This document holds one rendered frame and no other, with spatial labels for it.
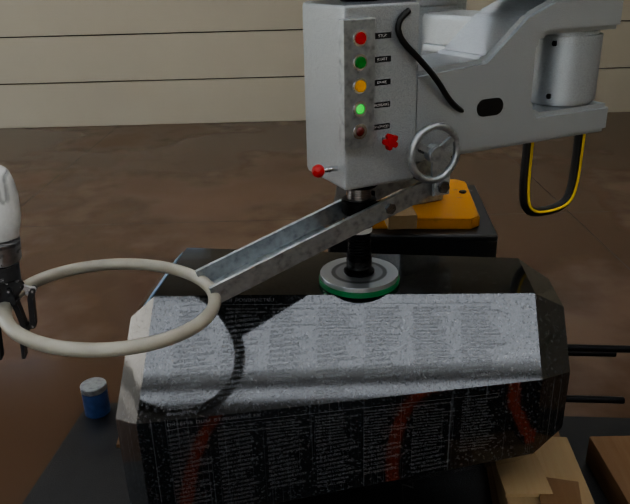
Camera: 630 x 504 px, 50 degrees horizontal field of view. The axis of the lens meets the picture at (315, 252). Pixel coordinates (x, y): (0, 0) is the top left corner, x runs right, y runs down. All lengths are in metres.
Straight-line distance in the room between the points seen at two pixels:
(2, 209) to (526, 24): 1.30
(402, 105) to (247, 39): 6.21
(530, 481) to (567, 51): 1.20
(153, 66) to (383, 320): 6.48
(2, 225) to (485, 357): 1.16
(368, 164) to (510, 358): 0.60
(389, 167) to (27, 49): 6.98
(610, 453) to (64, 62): 7.02
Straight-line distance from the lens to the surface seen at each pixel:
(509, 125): 1.87
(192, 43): 7.87
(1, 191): 1.52
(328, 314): 1.76
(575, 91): 2.02
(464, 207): 2.57
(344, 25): 1.52
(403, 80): 1.63
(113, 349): 1.41
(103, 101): 8.19
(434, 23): 2.32
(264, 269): 1.64
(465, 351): 1.76
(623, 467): 2.47
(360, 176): 1.62
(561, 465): 2.22
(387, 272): 1.84
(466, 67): 1.75
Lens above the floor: 1.62
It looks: 23 degrees down
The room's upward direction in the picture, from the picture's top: 2 degrees counter-clockwise
